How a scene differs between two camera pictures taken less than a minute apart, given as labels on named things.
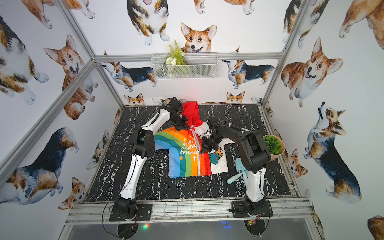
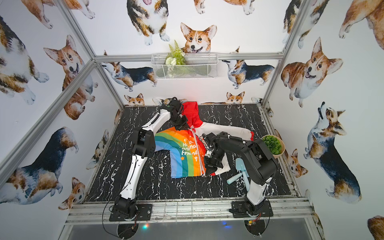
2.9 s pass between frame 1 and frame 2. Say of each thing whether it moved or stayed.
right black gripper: moved
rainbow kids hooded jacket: stayed
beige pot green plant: stayed
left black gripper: stayed
